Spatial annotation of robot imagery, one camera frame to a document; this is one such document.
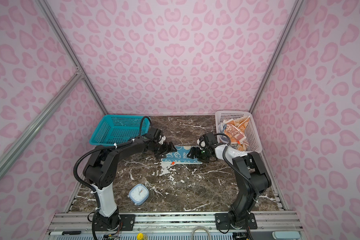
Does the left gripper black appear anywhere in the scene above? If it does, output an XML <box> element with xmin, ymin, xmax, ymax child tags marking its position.
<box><xmin>152</xmin><ymin>140</ymin><xmax>178</xmax><ymax>159</ymax></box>

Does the blue bunny pattern towel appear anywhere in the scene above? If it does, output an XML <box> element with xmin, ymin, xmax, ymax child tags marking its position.
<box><xmin>162</xmin><ymin>146</ymin><xmax>202</xmax><ymax>165</ymax></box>

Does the teal plastic basket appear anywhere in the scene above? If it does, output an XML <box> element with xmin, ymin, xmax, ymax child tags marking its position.
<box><xmin>89</xmin><ymin>115</ymin><xmax>152</xmax><ymax>146</ymax></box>

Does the white plastic basket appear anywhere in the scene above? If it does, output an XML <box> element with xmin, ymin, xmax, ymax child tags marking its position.
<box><xmin>215</xmin><ymin>110</ymin><xmax>263</xmax><ymax>153</ymax></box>

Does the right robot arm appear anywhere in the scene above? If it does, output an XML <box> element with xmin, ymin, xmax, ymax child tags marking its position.
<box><xmin>187</xmin><ymin>144</ymin><xmax>272</xmax><ymax>231</ymax></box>

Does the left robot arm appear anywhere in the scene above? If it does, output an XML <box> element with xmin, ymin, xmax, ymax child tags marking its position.
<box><xmin>74</xmin><ymin>134</ymin><xmax>177</xmax><ymax>236</ymax></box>

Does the orange white towel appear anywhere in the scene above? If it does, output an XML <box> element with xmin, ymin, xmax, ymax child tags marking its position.
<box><xmin>218</xmin><ymin>116</ymin><xmax>250</xmax><ymax>151</ymax></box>

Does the light blue alarm clock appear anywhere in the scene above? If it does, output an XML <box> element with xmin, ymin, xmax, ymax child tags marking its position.
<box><xmin>128</xmin><ymin>184</ymin><xmax>150</xmax><ymax>206</ymax></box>

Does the clear tube loop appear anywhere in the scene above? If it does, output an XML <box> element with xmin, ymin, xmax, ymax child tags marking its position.
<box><xmin>191</xmin><ymin>226</ymin><xmax>212</xmax><ymax>240</ymax></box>

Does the yellow cap object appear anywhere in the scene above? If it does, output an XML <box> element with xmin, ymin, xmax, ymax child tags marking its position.
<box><xmin>137</xmin><ymin>233</ymin><xmax>148</xmax><ymax>240</ymax></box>

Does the white grey device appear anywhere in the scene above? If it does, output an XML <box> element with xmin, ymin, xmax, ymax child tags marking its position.
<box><xmin>272</xmin><ymin>231</ymin><xmax>301</xmax><ymax>240</ymax></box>

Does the black white marker pen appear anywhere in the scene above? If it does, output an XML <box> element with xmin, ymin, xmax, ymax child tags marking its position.
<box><xmin>49</xmin><ymin>231</ymin><xmax>82</xmax><ymax>236</ymax></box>

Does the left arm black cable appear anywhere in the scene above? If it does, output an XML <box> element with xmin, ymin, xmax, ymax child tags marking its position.
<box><xmin>73</xmin><ymin>116</ymin><xmax>152</xmax><ymax>240</ymax></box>

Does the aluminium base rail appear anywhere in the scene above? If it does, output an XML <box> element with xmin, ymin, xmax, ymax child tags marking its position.
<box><xmin>45</xmin><ymin>211</ymin><xmax>306</xmax><ymax>240</ymax></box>

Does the diagonal aluminium frame bar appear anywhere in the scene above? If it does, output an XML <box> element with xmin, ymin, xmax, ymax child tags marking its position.
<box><xmin>0</xmin><ymin>71</ymin><xmax>83</xmax><ymax>181</ymax></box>

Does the right aluminium corner post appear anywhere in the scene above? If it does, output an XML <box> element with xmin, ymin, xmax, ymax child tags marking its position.
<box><xmin>249</xmin><ymin>0</ymin><xmax>306</xmax><ymax>115</ymax></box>

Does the aluminium corner frame post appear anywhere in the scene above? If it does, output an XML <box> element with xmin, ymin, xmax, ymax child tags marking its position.
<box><xmin>35</xmin><ymin>0</ymin><xmax>109</xmax><ymax>115</ymax></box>

